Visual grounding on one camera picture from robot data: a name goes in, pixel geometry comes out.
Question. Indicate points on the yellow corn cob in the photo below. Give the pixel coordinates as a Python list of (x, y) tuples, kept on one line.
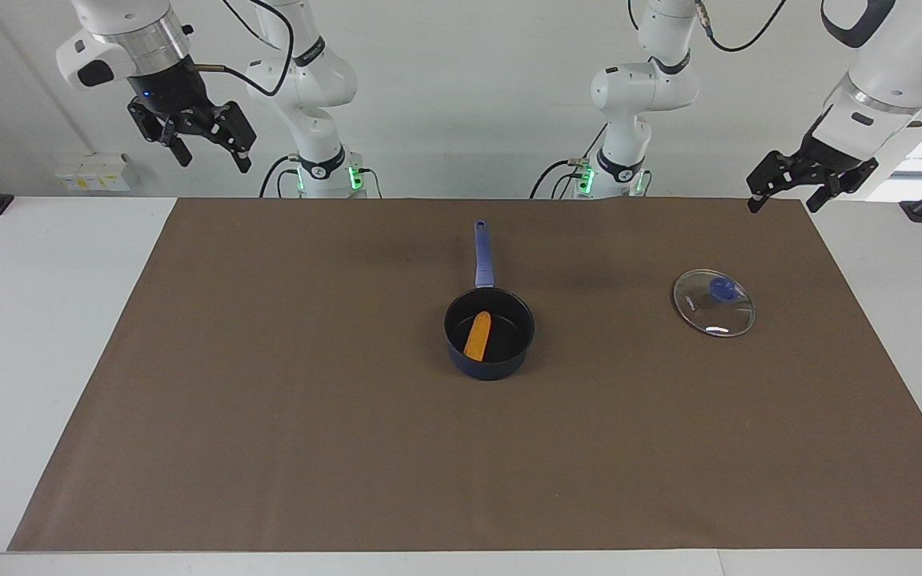
[(478, 336)]

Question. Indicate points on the brown table mat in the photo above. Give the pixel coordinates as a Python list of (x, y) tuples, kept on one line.
[(349, 440)]

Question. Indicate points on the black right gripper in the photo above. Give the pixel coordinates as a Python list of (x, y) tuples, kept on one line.
[(169, 92)]

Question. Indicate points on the white wall socket box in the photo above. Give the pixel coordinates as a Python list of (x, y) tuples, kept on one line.
[(97, 172)]

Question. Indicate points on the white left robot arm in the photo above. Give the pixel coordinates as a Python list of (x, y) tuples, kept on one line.
[(637, 88)]

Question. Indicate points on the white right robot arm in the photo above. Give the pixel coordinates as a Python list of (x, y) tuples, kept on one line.
[(301, 72)]

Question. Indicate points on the glass lid with blue knob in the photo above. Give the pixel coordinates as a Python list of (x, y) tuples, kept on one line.
[(729, 316)]

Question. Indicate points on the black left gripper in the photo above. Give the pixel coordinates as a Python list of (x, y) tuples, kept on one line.
[(833, 160)]

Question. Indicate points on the dark blue saucepan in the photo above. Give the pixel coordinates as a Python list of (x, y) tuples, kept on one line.
[(483, 256)]

